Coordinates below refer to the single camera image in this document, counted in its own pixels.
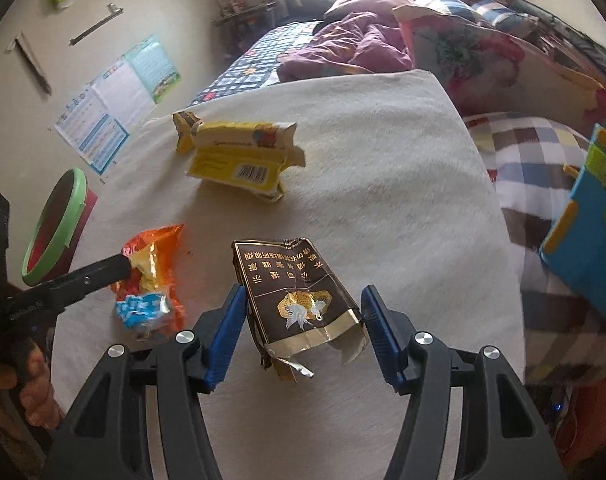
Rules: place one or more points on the blue checked bed blanket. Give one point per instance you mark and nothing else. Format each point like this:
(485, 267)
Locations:
(243, 70)

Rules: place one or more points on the blue checked pillow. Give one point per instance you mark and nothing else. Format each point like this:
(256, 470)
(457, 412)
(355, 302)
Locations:
(493, 12)

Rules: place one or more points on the blue chart wall poster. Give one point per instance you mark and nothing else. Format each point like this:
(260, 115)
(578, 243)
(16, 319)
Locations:
(90, 135)

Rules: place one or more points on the white chart wall poster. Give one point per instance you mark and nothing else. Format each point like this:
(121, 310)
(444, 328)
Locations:
(123, 90)

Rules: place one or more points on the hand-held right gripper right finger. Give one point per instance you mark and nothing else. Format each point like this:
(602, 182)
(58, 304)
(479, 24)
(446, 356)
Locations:
(379, 340)

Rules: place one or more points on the brown yellow plaid blanket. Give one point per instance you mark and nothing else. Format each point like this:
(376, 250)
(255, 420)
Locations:
(528, 170)

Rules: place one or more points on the yellow torn cardboard box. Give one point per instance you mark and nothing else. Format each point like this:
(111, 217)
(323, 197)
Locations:
(233, 160)

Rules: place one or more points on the dark metal shelf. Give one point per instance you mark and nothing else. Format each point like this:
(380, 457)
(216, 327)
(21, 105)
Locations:
(243, 15)

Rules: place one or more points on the green blue wall poster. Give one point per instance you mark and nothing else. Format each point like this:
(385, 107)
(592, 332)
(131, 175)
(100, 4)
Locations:
(153, 67)

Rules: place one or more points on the orange plastic snack bag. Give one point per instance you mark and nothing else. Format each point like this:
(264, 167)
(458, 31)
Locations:
(148, 280)

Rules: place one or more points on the blue toy board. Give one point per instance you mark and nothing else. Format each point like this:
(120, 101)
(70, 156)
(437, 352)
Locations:
(583, 220)

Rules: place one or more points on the pink pillow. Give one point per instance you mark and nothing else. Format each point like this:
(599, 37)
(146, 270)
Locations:
(368, 0)

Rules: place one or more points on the red bin with green rim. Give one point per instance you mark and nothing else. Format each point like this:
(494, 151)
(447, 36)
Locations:
(53, 225)

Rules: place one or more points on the person's left hand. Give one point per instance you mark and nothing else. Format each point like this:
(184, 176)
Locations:
(40, 390)

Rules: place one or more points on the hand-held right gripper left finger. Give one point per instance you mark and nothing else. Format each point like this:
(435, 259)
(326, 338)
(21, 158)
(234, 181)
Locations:
(228, 340)

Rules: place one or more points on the brown gold cigarette pack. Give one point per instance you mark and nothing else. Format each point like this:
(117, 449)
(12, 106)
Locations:
(293, 290)

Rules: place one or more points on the floral pillow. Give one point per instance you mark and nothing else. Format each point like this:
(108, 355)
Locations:
(483, 65)

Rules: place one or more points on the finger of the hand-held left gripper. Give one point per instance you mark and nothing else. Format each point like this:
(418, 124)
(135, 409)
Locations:
(98, 275)

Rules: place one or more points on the purple star quilt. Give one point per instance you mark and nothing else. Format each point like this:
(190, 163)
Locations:
(348, 50)

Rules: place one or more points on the dark bed headboard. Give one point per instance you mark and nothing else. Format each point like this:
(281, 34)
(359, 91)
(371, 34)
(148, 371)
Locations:
(573, 35)

